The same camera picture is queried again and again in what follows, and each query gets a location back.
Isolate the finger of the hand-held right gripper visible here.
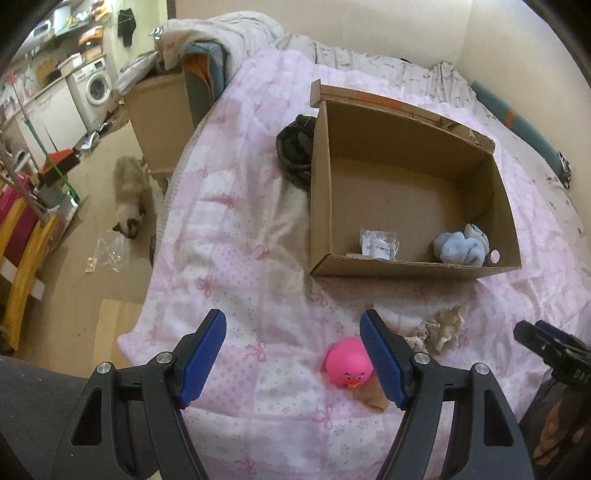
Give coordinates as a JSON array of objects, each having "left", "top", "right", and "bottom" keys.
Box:
[{"left": 513, "top": 320, "right": 570, "bottom": 366}]

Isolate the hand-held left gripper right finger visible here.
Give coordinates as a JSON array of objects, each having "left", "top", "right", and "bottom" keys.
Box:
[{"left": 359, "top": 309, "right": 539, "bottom": 480}]

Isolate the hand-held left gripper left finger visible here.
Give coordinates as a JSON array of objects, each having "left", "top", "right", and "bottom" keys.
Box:
[{"left": 48, "top": 309, "right": 227, "bottom": 480}]

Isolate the pink rubber duck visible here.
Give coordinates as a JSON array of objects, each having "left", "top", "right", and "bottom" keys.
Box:
[{"left": 326, "top": 338, "right": 375, "bottom": 388}]

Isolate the brown cardboard box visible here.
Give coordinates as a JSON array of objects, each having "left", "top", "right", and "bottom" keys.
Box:
[{"left": 309, "top": 79, "right": 522, "bottom": 280}]

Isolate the person's right hand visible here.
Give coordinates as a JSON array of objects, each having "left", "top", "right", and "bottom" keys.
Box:
[{"left": 533, "top": 385, "right": 591, "bottom": 464}]

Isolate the tan sock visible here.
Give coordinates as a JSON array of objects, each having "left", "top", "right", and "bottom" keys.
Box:
[{"left": 352, "top": 376, "right": 389, "bottom": 412}]

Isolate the cream fluffy cloth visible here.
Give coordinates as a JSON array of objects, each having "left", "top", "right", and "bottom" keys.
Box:
[{"left": 405, "top": 302, "right": 470, "bottom": 355}]

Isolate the flat cardboard sheet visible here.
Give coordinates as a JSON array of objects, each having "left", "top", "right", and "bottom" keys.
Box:
[{"left": 91, "top": 298, "right": 147, "bottom": 366}]

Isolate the clear plastic packet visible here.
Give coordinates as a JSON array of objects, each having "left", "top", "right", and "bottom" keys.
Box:
[{"left": 361, "top": 228, "right": 398, "bottom": 262}]

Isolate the light blue plush toy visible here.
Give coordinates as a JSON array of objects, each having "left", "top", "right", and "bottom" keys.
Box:
[{"left": 433, "top": 223, "right": 490, "bottom": 267}]

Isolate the pink patchwork quilt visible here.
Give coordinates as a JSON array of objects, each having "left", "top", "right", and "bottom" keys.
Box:
[{"left": 117, "top": 48, "right": 583, "bottom": 480}]

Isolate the clear plastic bag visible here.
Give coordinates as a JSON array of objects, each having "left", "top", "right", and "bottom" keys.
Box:
[{"left": 85, "top": 230, "right": 131, "bottom": 274}]

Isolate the cream and brown cat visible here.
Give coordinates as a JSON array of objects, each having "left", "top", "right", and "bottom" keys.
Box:
[{"left": 112, "top": 156, "right": 151, "bottom": 241}]

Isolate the yellow rack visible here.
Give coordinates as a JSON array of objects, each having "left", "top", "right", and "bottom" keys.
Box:
[{"left": 0, "top": 196, "right": 62, "bottom": 344}]

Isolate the teal cushion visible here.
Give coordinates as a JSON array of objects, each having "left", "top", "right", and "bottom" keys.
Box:
[{"left": 471, "top": 80, "right": 574, "bottom": 188}]

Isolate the black cloth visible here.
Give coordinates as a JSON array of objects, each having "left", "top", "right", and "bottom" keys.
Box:
[{"left": 276, "top": 114, "right": 317, "bottom": 190}]

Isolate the beige bedside cabinet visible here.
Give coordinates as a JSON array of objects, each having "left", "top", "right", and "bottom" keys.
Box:
[{"left": 128, "top": 73, "right": 195, "bottom": 178}]

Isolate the green pole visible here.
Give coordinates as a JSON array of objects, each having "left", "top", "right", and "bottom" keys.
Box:
[{"left": 13, "top": 76, "right": 80, "bottom": 206}]

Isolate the white counter cabinet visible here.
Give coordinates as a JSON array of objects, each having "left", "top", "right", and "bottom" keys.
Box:
[{"left": 0, "top": 82, "right": 89, "bottom": 155}]

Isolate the white washing machine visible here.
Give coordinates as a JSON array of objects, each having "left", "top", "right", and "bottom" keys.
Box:
[{"left": 68, "top": 56, "right": 114, "bottom": 108}]

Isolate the white fluffy blanket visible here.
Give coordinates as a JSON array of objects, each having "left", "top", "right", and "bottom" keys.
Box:
[{"left": 158, "top": 11, "right": 285, "bottom": 75}]

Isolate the black hanging garment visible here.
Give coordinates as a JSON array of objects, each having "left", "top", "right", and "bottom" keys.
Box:
[{"left": 117, "top": 8, "right": 137, "bottom": 46}]

